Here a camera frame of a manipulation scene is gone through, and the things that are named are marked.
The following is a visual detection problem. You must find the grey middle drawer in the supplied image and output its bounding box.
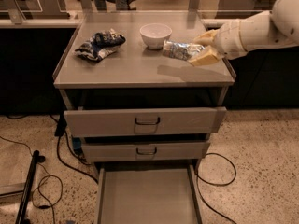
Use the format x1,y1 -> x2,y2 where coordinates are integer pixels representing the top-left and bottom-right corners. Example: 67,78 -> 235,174
82,142 -> 209,162

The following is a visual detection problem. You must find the white ceramic bowl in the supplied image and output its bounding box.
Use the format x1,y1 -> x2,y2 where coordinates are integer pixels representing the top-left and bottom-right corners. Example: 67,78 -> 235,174
139,23 -> 172,49

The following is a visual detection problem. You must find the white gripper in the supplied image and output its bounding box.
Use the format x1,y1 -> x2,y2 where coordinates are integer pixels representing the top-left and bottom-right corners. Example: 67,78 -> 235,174
188,20 -> 248,66

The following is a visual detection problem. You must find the silver blue redbull can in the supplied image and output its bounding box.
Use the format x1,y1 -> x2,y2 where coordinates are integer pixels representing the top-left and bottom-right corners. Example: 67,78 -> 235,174
163,40 -> 205,61

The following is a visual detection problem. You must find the grey bottom drawer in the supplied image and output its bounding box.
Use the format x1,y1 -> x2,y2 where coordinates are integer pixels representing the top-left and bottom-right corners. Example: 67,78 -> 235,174
93,161 -> 203,224

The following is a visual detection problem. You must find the black floor cable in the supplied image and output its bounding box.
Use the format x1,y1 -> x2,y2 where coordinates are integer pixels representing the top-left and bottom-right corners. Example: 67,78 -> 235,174
49,114 -> 99,185
195,152 -> 238,224

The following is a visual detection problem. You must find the black floor cable right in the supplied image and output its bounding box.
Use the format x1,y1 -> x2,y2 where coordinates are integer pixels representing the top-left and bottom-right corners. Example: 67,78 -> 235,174
195,152 -> 238,224

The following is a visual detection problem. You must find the grey drawer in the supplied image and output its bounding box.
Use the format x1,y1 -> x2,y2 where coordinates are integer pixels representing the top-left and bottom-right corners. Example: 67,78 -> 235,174
64,107 -> 226,137
82,142 -> 209,162
93,161 -> 203,224

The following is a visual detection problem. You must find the dark background desk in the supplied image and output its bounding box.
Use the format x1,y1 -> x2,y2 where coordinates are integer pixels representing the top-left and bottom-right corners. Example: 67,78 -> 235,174
216,0 -> 284,19

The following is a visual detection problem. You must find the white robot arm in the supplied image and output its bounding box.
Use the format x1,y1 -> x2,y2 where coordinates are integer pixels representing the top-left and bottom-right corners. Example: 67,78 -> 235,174
188,0 -> 299,66

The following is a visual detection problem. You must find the blue white chip bag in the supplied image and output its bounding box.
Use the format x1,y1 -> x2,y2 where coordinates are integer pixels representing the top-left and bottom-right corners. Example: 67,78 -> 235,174
74,29 -> 126,62

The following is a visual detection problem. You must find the grey metal drawer cabinet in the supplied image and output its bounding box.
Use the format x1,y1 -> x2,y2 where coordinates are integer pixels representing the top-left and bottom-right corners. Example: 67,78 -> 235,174
51,10 -> 237,170

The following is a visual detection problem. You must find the black metal stand pole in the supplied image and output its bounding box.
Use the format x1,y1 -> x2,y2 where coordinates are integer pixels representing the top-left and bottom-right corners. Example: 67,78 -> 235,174
15,150 -> 44,224

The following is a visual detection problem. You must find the grey top drawer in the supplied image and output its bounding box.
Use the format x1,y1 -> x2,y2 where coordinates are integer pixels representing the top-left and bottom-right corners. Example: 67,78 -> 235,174
64,107 -> 226,137

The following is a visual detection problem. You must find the white counter rail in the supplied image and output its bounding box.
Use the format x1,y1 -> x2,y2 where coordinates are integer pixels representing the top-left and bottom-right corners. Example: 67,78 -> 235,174
0,19 -> 231,29

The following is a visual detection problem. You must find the black floor cable left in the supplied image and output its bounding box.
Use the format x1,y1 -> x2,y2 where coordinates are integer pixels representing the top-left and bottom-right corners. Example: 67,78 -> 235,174
49,114 -> 99,185

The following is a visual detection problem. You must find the thin black looped cable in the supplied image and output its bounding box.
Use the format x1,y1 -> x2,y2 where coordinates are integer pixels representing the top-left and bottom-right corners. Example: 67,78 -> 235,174
0,135 -> 64,224

